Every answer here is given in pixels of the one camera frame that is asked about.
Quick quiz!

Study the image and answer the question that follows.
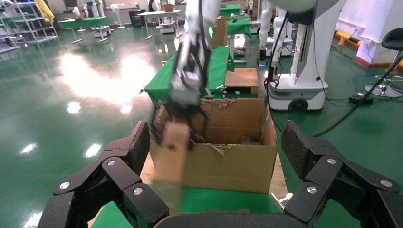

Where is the white wheeled robot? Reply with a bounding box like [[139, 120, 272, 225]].
[[266, 0, 348, 113]]

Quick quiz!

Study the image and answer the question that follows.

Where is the brown wooden box stool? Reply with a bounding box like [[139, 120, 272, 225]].
[[224, 67, 259, 95]]

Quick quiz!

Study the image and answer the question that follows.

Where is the slim cardboard box with hole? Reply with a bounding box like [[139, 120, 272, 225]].
[[151, 121, 192, 190]]

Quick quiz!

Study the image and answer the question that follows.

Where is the yellow hanging cloth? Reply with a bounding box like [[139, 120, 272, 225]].
[[34, 0, 55, 25]]

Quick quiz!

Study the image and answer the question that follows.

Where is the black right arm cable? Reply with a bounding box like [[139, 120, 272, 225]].
[[266, 12, 403, 137]]

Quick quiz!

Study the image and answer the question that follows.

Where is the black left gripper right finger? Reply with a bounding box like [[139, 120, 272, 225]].
[[280, 119, 403, 228]]

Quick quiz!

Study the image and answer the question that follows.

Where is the green cloth covered table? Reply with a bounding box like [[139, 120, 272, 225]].
[[219, 4, 241, 17], [227, 16, 252, 59], [58, 16, 110, 43]]

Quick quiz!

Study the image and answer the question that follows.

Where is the dark storage cabinet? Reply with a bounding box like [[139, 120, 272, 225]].
[[128, 9, 146, 29]]

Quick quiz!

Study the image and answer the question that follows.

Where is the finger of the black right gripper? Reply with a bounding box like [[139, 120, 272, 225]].
[[149, 108, 168, 147], [188, 112, 211, 151]]

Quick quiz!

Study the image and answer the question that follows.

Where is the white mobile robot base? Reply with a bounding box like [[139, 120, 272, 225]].
[[92, 26, 111, 38], [159, 21, 176, 34]]

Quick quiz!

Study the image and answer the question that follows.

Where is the white long table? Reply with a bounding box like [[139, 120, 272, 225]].
[[137, 9, 182, 40]]

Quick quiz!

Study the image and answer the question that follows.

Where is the large open cardboard carton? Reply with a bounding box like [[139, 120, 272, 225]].
[[149, 98, 278, 195]]

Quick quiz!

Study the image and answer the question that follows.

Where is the metal wire shelf rack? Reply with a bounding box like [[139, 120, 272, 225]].
[[0, 0, 58, 53]]

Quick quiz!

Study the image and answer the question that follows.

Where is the black power brick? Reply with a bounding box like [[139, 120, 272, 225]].
[[348, 94, 374, 105]]

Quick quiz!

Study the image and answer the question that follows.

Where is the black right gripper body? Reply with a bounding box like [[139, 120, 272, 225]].
[[160, 101, 208, 125]]

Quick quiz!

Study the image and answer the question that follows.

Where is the black bar stool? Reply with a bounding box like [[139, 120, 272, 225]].
[[365, 28, 403, 98]]

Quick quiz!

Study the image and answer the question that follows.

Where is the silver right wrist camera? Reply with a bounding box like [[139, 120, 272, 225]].
[[171, 63, 205, 106]]

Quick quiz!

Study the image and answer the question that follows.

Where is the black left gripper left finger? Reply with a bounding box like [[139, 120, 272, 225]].
[[37, 121, 170, 228]]

